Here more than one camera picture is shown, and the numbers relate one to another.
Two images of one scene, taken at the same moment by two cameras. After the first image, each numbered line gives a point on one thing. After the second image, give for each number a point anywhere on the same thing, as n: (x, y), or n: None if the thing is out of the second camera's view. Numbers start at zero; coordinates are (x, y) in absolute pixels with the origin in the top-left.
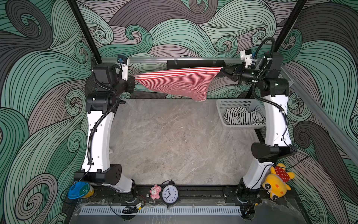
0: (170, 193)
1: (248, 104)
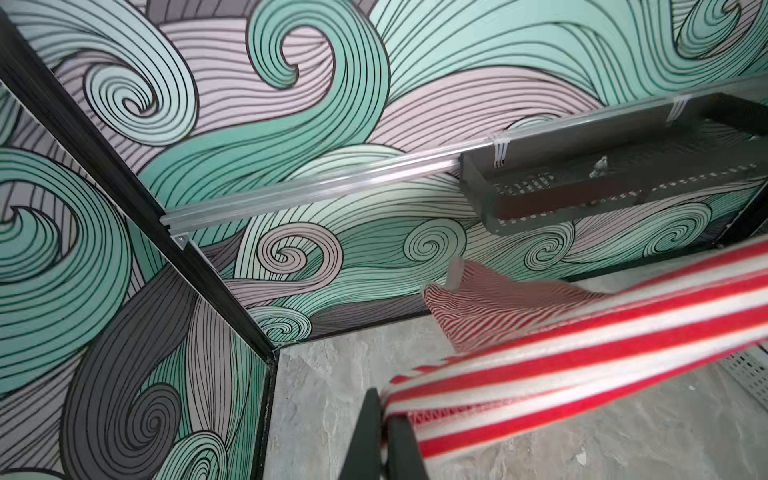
0: None
1: (749, 368)
